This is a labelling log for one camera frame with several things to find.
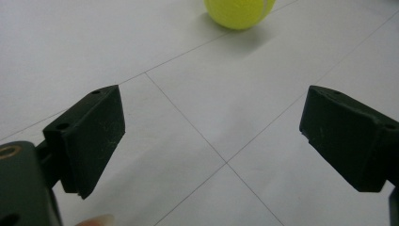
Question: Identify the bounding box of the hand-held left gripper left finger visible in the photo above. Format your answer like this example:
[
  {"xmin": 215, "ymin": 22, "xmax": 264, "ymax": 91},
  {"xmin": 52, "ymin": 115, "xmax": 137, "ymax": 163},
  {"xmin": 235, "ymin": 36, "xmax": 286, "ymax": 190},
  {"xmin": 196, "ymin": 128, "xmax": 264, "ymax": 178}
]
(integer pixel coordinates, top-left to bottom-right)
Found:
[{"xmin": 36, "ymin": 85, "xmax": 126, "ymax": 201}]

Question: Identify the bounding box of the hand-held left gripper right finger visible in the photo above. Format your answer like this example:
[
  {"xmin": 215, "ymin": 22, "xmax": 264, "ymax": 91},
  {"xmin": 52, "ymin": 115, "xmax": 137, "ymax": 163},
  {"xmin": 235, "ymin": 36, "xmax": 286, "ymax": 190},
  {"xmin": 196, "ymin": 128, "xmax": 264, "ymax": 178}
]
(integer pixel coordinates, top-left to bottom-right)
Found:
[{"xmin": 298, "ymin": 85, "xmax": 399, "ymax": 193}]

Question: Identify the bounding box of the yellow tennis ball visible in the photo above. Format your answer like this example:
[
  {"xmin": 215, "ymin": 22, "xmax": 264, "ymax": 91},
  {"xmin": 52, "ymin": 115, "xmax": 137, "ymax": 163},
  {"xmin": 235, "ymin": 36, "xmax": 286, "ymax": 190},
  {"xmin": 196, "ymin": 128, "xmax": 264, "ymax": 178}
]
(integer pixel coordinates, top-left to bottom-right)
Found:
[{"xmin": 203, "ymin": 0, "xmax": 277, "ymax": 31}]

